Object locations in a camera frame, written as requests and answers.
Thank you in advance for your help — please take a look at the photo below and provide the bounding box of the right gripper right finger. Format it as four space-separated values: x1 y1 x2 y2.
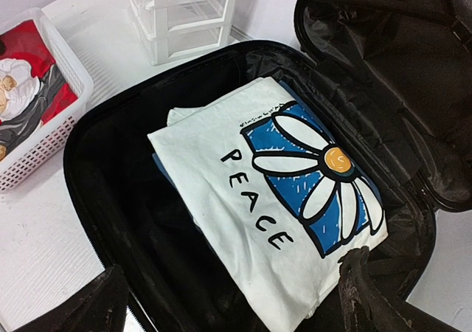
338 246 456 331

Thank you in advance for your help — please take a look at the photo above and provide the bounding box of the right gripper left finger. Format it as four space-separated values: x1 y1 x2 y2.
17 266 129 332

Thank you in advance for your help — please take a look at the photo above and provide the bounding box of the white garment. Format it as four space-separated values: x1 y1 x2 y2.
148 77 388 331

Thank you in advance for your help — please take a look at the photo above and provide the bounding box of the white perforated plastic basket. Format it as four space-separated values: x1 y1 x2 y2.
1 8 94 193

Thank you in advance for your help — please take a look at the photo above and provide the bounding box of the red patterned garment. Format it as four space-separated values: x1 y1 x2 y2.
1 20 77 159

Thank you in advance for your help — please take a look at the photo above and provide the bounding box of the black ribbed hard-shell suitcase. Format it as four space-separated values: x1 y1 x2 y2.
63 0 471 331

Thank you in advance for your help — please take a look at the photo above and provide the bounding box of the white plastic drawer organizer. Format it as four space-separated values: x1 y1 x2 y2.
129 0 236 66

